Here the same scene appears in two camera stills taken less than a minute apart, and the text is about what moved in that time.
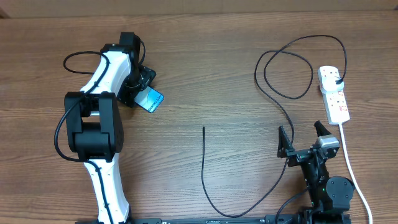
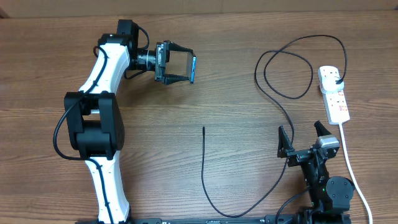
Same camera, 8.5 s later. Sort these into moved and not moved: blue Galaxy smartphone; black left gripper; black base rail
Moved: blue Galaxy smartphone; black left gripper
Not moved: black base rail
